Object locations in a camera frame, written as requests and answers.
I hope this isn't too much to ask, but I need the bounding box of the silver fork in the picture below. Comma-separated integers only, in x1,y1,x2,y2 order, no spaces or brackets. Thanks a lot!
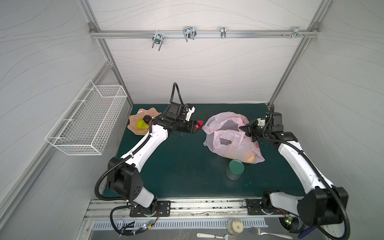
250,227,293,240

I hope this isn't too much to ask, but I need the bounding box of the pink fruit bowl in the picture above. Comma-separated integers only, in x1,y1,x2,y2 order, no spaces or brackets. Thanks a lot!
127,108,161,136

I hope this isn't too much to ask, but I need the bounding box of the white vent strip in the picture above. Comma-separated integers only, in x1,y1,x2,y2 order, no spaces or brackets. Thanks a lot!
91,217,269,231

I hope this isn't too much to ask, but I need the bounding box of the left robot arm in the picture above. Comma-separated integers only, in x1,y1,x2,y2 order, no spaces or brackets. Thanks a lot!
106,117,203,209

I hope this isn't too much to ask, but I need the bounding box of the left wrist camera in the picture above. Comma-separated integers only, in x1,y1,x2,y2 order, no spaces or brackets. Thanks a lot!
165,102,196,121

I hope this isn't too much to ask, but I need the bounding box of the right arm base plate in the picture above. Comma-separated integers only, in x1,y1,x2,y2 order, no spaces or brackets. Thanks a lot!
245,199,272,216

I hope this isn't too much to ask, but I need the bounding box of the right black cable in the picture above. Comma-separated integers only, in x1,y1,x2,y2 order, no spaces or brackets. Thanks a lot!
262,103,351,240

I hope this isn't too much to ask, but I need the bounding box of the white wire basket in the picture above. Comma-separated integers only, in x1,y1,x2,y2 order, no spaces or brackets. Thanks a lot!
45,80,127,156

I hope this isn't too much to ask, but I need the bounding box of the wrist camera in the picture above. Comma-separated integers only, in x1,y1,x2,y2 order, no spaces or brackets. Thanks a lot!
258,112,284,134
165,102,196,121

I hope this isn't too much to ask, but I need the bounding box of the dark passion fruit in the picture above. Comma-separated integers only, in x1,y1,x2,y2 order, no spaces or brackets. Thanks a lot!
143,115,152,124

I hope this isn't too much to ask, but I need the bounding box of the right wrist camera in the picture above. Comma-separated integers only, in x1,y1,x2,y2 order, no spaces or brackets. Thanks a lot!
258,112,284,134

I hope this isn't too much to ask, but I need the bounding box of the white handled fork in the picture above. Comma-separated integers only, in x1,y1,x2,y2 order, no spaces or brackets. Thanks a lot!
196,233,237,240

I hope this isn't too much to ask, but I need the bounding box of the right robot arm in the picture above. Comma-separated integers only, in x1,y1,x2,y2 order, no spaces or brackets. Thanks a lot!
239,118,349,227

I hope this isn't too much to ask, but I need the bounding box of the metal crossbar rail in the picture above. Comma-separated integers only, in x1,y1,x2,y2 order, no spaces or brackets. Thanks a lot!
90,29,321,39

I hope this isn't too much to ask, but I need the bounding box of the black cable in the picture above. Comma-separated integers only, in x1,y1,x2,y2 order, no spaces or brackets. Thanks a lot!
94,82,185,237
262,103,351,240

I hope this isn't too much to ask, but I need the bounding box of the green round fruit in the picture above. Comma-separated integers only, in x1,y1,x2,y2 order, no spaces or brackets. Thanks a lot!
136,119,150,130

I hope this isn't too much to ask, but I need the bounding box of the blue knife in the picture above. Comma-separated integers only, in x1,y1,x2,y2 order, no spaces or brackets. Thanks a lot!
298,226,317,239

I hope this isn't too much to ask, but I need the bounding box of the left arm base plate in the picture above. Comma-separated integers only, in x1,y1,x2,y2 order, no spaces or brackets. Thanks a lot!
130,199,171,217

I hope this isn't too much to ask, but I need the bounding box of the pink plastic bag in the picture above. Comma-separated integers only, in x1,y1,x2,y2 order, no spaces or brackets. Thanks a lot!
202,112,265,164

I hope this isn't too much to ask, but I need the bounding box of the metal hook clamp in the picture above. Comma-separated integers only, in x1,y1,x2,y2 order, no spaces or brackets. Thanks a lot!
282,27,309,39
152,32,164,51
183,26,197,42
221,27,227,39

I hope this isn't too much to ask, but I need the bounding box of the left black cable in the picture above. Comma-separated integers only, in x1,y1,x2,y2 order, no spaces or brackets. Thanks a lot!
94,82,185,237

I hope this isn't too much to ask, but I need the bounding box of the clear jar green lid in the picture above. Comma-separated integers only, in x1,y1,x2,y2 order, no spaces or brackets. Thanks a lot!
226,160,245,181

